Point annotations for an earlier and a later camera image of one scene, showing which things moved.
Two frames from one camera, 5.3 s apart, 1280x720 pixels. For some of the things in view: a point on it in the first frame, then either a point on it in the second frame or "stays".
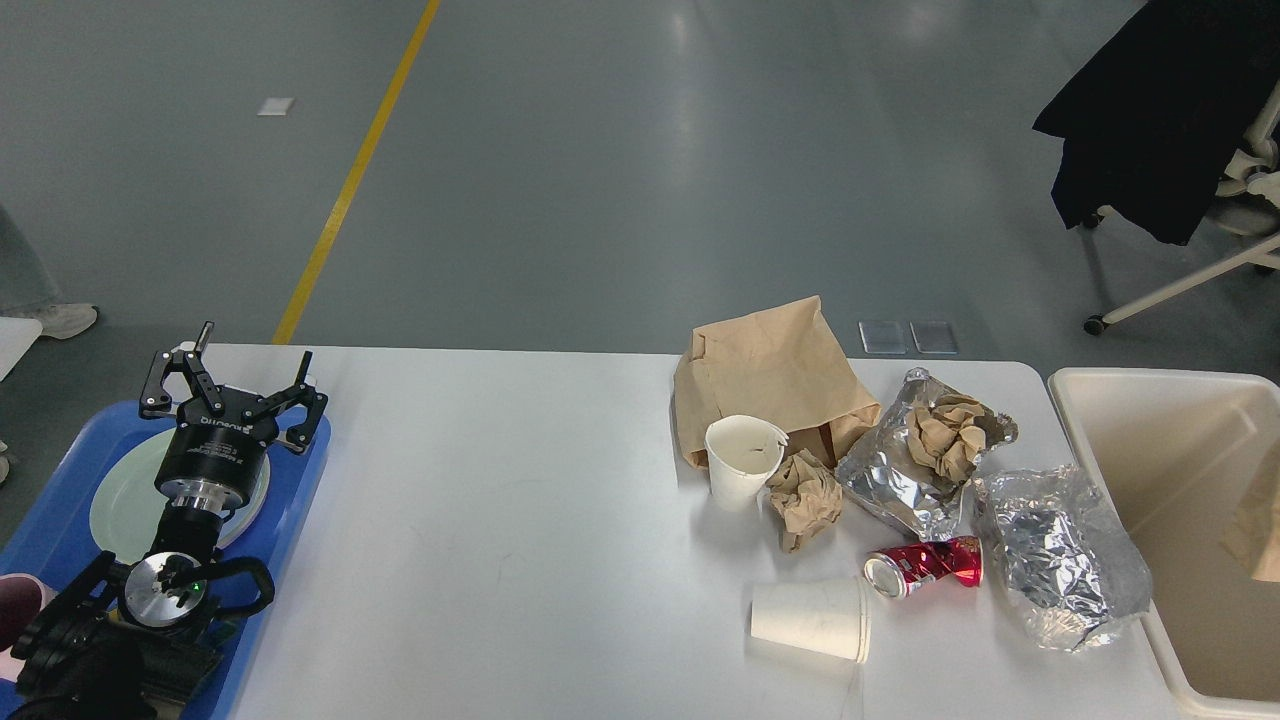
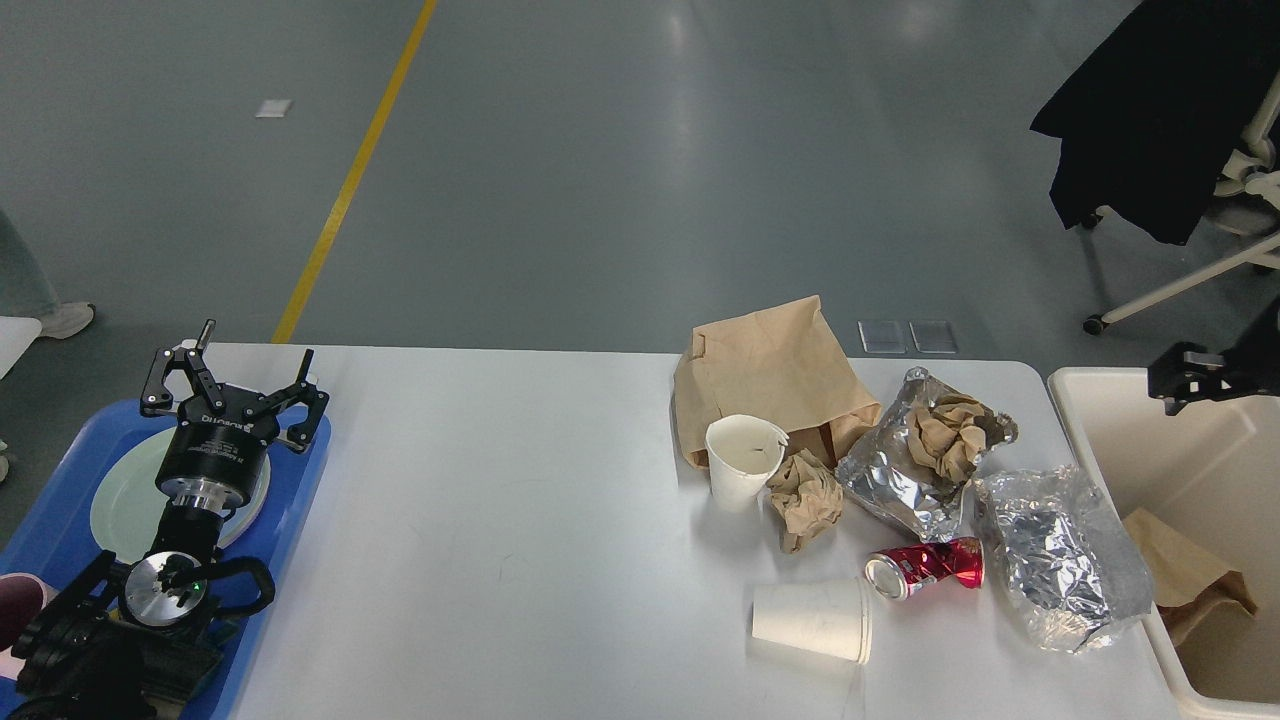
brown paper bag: x=1253 y=535 to x=1185 y=582
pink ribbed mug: x=23 y=597 stays
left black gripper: x=215 y=457 stays
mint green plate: x=129 y=507 stays
